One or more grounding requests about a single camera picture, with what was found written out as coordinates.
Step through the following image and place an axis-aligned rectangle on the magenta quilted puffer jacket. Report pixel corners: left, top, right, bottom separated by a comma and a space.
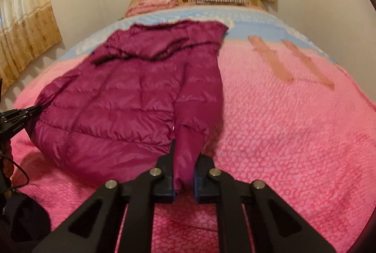
27, 20, 227, 189

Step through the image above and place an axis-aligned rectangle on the beige curtain left window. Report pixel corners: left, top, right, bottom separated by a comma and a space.
1, 0, 62, 95

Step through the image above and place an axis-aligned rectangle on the pink and blue bedspread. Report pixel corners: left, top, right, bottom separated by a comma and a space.
12, 6, 375, 252

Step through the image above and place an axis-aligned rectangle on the folded pink blanket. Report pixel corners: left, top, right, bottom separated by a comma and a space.
124, 0, 180, 17

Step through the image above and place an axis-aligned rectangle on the black cable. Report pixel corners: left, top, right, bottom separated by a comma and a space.
0, 154, 30, 190

